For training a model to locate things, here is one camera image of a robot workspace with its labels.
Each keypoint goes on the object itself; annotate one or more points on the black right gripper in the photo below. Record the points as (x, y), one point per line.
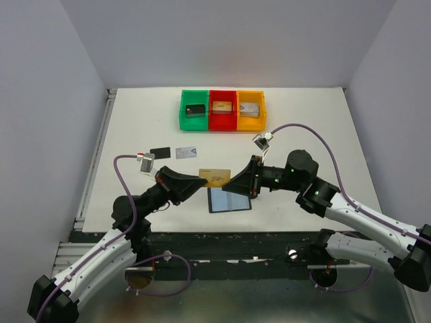
(246, 181)

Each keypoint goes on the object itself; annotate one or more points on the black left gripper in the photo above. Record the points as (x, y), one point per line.
(168, 180)

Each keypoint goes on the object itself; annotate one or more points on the black leather card holder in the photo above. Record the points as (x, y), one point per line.
(220, 201)

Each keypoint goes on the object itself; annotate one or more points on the silver VIP credit card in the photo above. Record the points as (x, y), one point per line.
(185, 152)

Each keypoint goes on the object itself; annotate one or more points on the grey credit card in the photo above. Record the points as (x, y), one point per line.
(161, 152)

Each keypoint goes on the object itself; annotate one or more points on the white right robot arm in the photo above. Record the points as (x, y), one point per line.
(390, 244)

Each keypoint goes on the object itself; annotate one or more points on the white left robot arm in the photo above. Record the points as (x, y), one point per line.
(61, 298)

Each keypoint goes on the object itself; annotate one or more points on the black credit card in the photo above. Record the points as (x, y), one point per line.
(195, 110)

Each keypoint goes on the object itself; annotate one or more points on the gold credit card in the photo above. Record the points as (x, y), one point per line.
(221, 107)

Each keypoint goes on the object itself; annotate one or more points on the yellow plastic bin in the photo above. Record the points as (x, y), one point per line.
(248, 124)

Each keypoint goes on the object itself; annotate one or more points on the red plastic bin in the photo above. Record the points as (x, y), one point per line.
(223, 122)

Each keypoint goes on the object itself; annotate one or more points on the green plastic bin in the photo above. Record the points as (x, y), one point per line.
(189, 96)

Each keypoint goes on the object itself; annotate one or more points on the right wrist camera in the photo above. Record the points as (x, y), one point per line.
(262, 142)

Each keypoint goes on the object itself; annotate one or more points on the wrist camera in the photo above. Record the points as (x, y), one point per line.
(262, 142)
(146, 164)

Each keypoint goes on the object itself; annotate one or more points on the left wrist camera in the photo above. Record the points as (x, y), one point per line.
(146, 164)

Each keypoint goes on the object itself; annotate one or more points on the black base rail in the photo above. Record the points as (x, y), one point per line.
(225, 256)

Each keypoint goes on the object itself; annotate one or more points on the aluminium frame rail left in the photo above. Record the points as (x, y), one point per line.
(79, 219)

